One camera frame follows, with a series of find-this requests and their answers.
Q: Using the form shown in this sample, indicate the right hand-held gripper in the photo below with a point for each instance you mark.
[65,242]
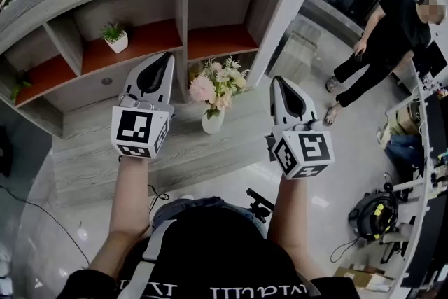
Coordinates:
[304,150]

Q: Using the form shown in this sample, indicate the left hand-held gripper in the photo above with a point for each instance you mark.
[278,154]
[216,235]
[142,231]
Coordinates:
[134,129]

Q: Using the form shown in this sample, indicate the pink flowers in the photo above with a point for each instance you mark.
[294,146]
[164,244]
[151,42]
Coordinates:
[217,91]

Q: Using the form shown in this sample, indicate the person's right forearm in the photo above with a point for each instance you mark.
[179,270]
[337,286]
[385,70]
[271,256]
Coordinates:
[292,217]

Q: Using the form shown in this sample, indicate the person's left forearm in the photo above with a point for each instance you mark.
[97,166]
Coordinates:
[129,199]

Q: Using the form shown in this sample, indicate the grey wooden desk with shelves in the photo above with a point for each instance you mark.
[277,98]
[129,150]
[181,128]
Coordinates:
[105,164]

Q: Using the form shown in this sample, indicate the yellow bottle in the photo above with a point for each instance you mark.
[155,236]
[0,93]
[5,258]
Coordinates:
[194,71]

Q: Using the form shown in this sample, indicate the small plant in white pot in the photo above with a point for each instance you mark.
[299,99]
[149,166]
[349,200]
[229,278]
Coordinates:
[117,40]

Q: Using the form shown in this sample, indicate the grey wooden stools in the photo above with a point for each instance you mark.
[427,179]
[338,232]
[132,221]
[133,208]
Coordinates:
[297,49]

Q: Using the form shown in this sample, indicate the black waist-mounted device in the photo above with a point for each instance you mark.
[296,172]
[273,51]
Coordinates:
[260,204]

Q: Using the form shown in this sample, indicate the person's white left shoe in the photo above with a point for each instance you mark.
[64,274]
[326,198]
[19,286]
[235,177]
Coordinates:
[186,197]

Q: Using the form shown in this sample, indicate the person's blue jeans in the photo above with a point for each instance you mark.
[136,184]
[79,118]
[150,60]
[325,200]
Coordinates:
[210,203]

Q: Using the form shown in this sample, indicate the green leafy plant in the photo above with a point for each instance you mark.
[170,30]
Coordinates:
[20,85]

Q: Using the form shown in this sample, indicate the black and yellow vacuum cleaner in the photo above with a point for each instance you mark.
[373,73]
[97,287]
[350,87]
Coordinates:
[374,215]

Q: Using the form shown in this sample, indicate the black round appliance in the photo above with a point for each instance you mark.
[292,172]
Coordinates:
[5,150]

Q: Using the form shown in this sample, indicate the person's black t-shirt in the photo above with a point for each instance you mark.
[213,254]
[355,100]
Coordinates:
[217,255]

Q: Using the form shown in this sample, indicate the cardboard box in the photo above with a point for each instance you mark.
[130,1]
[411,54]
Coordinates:
[364,278]

